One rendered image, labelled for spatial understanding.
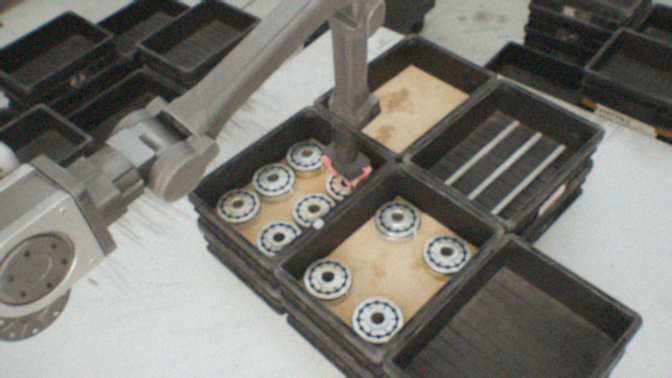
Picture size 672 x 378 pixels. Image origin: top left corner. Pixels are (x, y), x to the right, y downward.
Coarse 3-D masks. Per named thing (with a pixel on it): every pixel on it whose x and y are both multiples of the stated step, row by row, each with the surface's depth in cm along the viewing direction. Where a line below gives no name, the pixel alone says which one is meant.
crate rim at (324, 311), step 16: (384, 176) 145; (416, 176) 144; (368, 192) 142; (448, 192) 141; (464, 208) 138; (496, 224) 134; (304, 240) 134; (496, 240) 132; (288, 256) 132; (480, 256) 129; (464, 272) 127; (304, 288) 127; (448, 288) 125; (320, 304) 124; (432, 304) 123; (336, 320) 122; (416, 320) 121; (352, 336) 119; (400, 336) 119; (368, 352) 117; (384, 352) 117
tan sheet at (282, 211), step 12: (300, 180) 159; (312, 180) 159; (324, 180) 159; (300, 192) 156; (312, 192) 156; (324, 192) 156; (264, 204) 155; (276, 204) 154; (288, 204) 154; (264, 216) 152; (276, 216) 152; (288, 216) 152; (252, 228) 150; (252, 240) 148
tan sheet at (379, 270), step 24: (360, 240) 146; (360, 264) 142; (384, 264) 141; (408, 264) 141; (360, 288) 138; (384, 288) 137; (408, 288) 137; (432, 288) 137; (336, 312) 134; (408, 312) 133
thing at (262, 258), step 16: (304, 112) 161; (320, 112) 160; (256, 144) 154; (368, 144) 153; (208, 176) 148; (192, 192) 145; (352, 192) 142; (208, 208) 142; (336, 208) 140; (224, 224) 138; (240, 240) 135; (256, 256) 133; (272, 256) 132
